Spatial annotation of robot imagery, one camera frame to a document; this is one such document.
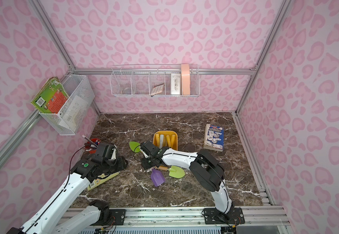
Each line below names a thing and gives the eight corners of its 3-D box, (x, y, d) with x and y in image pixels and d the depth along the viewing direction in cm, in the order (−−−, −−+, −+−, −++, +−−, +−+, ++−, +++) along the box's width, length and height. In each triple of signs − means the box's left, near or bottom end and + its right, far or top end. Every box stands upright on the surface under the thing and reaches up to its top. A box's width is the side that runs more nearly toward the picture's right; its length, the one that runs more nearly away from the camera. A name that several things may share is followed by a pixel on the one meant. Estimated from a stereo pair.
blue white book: (203, 148, 101) (203, 145, 98) (205, 126, 114) (205, 123, 111) (223, 152, 99) (224, 149, 96) (223, 129, 112) (224, 126, 109)
